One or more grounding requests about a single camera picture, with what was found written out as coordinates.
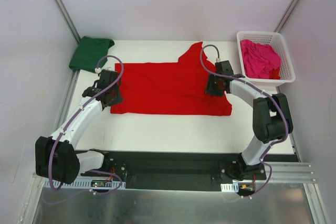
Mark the red t shirt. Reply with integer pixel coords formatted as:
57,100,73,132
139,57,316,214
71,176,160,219
110,42,232,116

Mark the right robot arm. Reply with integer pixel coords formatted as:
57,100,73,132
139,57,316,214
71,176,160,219
205,60,293,181

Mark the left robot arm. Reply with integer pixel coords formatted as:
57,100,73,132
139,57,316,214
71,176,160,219
35,70,122,184

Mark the pink t shirt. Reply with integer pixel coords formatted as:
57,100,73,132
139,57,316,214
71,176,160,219
240,39,281,79

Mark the folded green t shirt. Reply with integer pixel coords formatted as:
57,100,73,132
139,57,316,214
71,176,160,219
69,36,115,73

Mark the white plastic laundry basket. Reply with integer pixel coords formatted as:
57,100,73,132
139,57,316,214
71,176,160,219
236,31,296,87

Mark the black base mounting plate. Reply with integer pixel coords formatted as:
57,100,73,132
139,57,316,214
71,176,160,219
85,151,266,191

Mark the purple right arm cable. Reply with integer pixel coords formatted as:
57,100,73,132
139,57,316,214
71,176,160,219
199,45,289,204

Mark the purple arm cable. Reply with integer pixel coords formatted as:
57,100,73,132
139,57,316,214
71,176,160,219
199,45,289,204
41,55,124,205

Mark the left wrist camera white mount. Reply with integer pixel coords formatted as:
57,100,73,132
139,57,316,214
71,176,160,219
94,68,102,74

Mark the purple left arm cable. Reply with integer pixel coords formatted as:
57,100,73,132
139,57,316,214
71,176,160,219
41,55,124,205

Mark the left white slotted cable duct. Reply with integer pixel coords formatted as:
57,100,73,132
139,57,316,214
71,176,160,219
43,178,127,189

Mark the white slotted cable duct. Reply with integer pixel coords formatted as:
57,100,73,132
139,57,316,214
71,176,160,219
220,183,239,193
43,178,127,189

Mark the right white slotted cable duct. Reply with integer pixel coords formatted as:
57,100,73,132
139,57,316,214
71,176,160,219
220,183,239,193

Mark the aluminium frame rail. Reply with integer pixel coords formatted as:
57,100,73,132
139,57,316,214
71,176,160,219
33,157,316,183

